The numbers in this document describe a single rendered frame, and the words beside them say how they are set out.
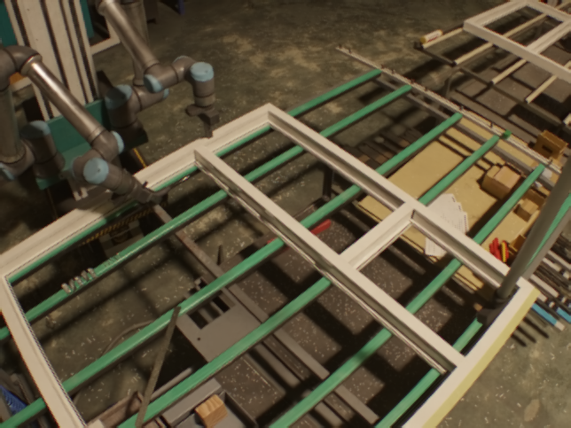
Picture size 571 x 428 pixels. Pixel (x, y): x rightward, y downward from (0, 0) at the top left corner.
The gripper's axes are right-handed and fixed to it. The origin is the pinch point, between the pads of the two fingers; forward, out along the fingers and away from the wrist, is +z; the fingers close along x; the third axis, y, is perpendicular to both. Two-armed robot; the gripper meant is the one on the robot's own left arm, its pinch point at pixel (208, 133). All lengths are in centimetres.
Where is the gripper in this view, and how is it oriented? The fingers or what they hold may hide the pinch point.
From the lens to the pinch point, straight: 209.5
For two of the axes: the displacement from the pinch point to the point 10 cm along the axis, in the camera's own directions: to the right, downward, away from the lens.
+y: 7.4, -4.9, 4.5
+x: -6.7, -5.5, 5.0
